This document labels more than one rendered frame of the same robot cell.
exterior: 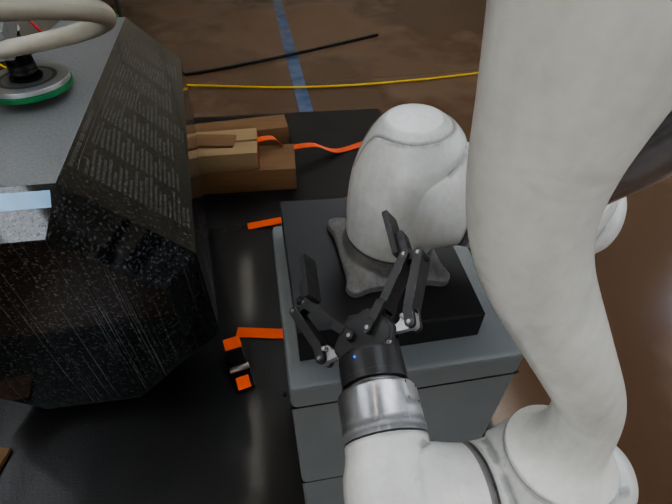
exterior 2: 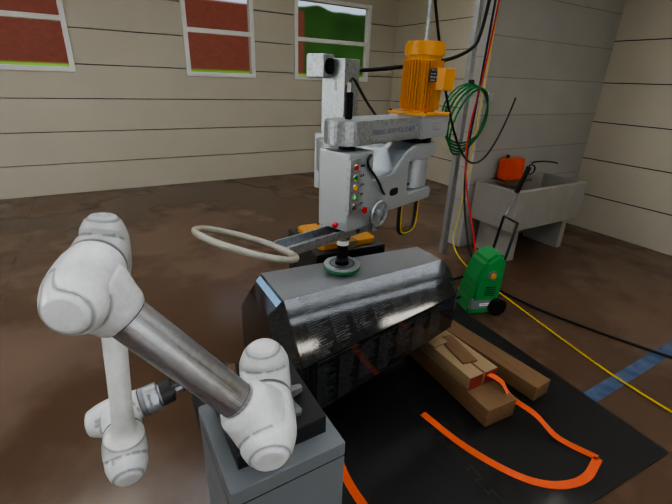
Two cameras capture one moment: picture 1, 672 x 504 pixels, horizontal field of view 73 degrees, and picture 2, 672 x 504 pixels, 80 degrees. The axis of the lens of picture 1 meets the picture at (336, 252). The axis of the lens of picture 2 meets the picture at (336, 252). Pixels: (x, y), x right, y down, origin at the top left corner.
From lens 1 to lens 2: 1.32 m
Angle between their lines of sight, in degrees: 59
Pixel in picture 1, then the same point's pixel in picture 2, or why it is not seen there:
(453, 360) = (220, 461)
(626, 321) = not seen: outside the picture
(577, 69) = not seen: hidden behind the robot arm
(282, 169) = (480, 404)
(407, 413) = (142, 395)
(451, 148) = (250, 362)
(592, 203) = not seen: hidden behind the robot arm
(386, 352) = (166, 385)
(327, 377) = (204, 416)
